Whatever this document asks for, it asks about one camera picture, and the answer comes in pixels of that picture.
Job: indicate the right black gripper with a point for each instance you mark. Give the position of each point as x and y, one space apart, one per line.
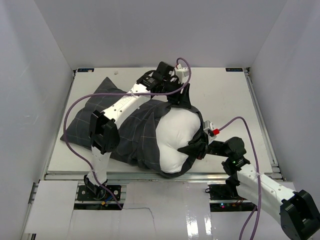
197 148

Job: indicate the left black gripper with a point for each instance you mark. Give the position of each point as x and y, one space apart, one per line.
182 99

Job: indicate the white pillow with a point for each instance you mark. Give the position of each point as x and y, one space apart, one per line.
174 131

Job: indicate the dark grey checked pillowcase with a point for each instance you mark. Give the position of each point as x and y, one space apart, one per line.
138 143

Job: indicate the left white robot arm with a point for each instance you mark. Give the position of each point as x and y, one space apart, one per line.
104 125

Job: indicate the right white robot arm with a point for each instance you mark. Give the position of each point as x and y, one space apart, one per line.
296 212

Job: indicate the right blue corner label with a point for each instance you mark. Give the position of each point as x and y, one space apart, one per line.
234 69

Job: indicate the blue corner label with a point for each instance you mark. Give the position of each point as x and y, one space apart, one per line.
234 69
85 70

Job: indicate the left blue corner label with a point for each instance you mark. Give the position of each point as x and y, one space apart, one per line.
85 70

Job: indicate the white paper sheet left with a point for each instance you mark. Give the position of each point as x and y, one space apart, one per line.
52 208

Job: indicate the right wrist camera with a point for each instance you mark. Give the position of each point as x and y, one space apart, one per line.
209 129

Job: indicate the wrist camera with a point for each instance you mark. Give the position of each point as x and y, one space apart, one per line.
209 129
181 72

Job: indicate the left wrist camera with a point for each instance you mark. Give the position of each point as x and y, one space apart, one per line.
181 72

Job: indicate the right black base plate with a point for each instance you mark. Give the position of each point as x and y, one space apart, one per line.
222 200

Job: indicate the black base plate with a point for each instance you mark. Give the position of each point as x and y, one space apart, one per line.
86 200
222 200

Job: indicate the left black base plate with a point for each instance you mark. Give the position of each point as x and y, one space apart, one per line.
86 200

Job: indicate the aluminium front rail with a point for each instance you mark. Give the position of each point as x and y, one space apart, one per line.
135 176

